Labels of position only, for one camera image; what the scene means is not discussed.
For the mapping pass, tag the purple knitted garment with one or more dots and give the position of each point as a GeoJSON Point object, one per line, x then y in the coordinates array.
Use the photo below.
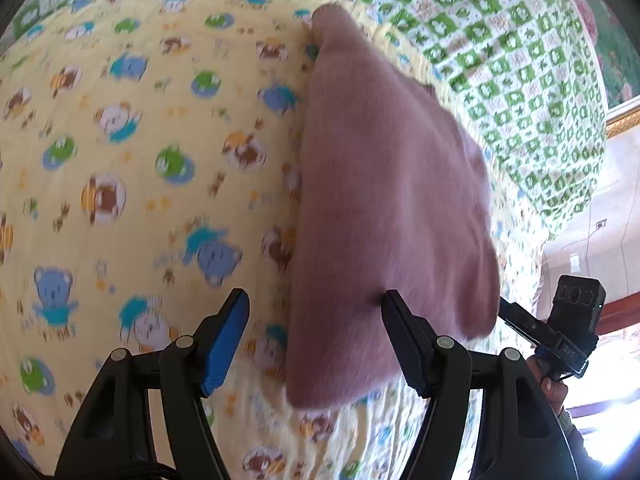
{"type": "Point", "coordinates": [395, 195]}

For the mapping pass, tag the green checkered frog blanket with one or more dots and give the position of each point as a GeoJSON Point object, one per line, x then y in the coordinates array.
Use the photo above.
{"type": "Point", "coordinates": [524, 70]}

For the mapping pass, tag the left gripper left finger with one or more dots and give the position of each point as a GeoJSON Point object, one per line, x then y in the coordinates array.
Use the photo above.
{"type": "Point", "coordinates": [111, 436]}

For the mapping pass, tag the person's right hand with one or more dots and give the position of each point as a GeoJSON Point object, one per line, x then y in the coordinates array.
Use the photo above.
{"type": "Point", "coordinates": [554, 392]}

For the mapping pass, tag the yellow bear print quilt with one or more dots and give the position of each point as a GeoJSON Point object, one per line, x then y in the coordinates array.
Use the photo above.
{"type": "Point", "coordinates": [149, 156]}

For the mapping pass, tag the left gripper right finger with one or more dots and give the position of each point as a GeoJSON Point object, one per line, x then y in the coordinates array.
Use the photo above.
{"type": "Point", "coordinates": [519, 435]}

